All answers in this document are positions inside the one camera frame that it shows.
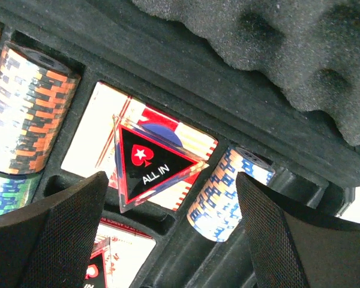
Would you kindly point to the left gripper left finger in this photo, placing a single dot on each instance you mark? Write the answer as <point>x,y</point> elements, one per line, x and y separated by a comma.
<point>49,242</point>

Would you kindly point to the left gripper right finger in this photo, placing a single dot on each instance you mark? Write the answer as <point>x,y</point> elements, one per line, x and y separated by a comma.
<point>292,245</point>

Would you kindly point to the all-in triangle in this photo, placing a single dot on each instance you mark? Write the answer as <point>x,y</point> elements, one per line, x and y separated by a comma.
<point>137,186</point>
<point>97,270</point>

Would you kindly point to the green chip stack front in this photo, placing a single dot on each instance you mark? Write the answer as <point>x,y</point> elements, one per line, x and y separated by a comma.
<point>17,191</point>

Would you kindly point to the white poker chip stack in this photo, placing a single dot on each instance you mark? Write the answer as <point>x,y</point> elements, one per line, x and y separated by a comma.
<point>215,212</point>

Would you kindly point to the red playing card deck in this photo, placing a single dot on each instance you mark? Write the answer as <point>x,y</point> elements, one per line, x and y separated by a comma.
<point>128,250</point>

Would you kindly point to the brown chip stack front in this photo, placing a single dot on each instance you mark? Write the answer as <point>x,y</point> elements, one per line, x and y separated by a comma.
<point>35,94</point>

